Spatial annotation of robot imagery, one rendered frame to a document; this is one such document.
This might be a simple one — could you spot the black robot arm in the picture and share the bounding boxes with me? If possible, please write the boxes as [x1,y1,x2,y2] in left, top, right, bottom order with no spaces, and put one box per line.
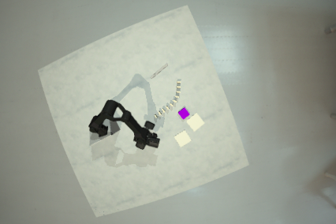
[88,100,160,148]

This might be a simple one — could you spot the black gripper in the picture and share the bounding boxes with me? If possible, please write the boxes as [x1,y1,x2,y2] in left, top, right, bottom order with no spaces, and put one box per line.
[136,121,155,150]

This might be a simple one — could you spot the purple block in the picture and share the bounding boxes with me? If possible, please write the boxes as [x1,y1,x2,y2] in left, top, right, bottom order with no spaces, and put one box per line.
[178,108,190,120]

